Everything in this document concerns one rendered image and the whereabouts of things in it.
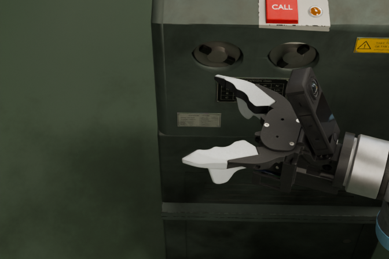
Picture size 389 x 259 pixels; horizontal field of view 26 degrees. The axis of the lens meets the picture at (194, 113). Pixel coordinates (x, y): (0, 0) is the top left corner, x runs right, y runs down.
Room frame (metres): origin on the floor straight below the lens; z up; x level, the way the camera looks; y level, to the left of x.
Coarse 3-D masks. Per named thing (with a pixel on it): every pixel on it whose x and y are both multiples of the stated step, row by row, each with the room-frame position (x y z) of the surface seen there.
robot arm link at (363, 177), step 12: (360, 144) 0.55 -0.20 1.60; (372, 144) 0.55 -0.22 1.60; (384, 144) 0.55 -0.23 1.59; (360, 156) 0.53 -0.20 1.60; (372, 156) 0.53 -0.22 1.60; (384, 156) 0.53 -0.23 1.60; (348, 168) 0.52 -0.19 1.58; (360, 168) 0.52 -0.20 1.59; (372, 168) 0.52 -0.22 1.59; (384, 168) 0.52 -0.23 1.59; (348, 180) 0.51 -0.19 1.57; (360, 180) 0.51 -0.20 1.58; (372, 180) 0.51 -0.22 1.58; (348, 192) 0.51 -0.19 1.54; (360, 192) 0.50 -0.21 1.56; (372, 192) 0.50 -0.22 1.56
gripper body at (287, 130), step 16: (272, 112) 0.60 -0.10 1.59; (288, 112) 0.60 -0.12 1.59; (272, 128) 0.58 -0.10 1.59; (288, 128) 0.58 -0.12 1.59; (272, 144) 0.55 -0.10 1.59; (288, 144) 0.55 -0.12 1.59; (304, 144) 0.55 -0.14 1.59; (352, 144) 0.55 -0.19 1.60; (288, 160) 0.54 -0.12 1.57; (304, 160) 0.55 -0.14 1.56; (320, 160) 0.54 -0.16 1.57; (336, 160) 0.54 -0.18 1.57; (256, 176) 0.54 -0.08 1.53; (272, 176) 0.54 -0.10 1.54; (288, 176) 0.53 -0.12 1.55; (304, 176) 0.54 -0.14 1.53; (320, 176) 0.54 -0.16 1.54; (336, 176) 0.52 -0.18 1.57; (288, 192) 0.53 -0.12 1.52; (336, 192) 0.52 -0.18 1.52
